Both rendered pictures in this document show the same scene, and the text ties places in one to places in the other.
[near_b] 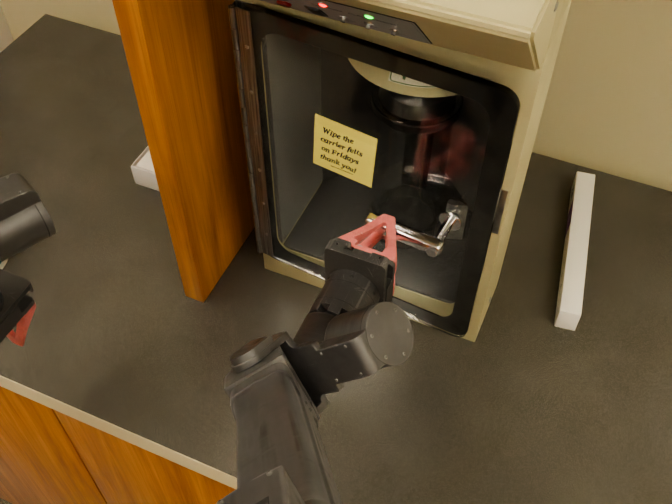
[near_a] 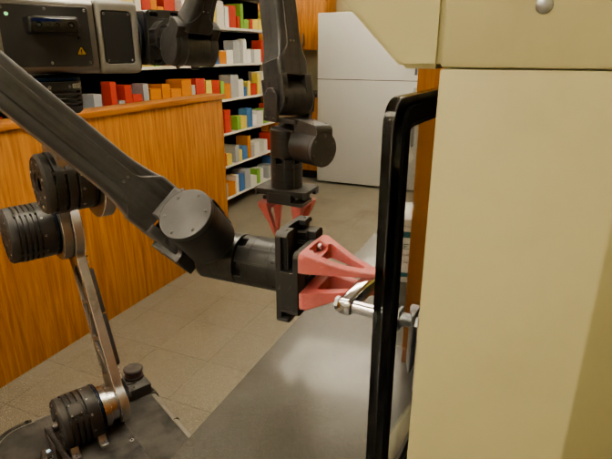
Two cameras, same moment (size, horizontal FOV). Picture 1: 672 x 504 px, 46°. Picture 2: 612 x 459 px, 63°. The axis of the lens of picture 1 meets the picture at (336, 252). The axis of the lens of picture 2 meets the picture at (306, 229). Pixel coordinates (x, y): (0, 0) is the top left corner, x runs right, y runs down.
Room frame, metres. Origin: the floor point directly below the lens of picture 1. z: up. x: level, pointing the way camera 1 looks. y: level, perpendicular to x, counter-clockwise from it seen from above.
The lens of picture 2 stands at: (0.50, -0.52, 1.42)
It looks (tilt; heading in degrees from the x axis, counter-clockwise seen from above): 20 degrees down; 90
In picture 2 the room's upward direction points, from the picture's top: straight up
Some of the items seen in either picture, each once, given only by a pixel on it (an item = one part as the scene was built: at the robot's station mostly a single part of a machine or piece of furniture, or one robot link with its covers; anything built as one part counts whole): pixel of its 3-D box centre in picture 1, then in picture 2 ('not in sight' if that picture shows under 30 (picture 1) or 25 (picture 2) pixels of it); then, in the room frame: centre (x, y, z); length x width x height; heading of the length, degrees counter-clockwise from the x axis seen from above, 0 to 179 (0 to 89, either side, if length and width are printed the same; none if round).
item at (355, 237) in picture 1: (372, 254); (334, 278); (0.53, -0.04, 1.20); 0.09 x 0.07 x 0.07; 156
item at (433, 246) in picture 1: (412, 224); (376, 293); (0.57, -0.08, 1.20); 0.10 x 0.05 x 0.03; 61
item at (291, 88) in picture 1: (365, 190); (427, 280); (0.63, -0.03, 1.19); 0.30 x 0.01 x 0.40; 61
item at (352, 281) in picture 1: (346, 302); (273, 264); (0.47, -0.01, 1.20); 0.07 x 0.07 x 0.10; 66
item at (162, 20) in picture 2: not in sight; (170, 37); (0.19, 0.71, 1.45); 0.09 x 0.08 x 0.12; 40
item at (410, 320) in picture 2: not in sight; (408, 338); (0.59, -0.13, 1.18); 0.02 x 0.02 x 0.06; 61
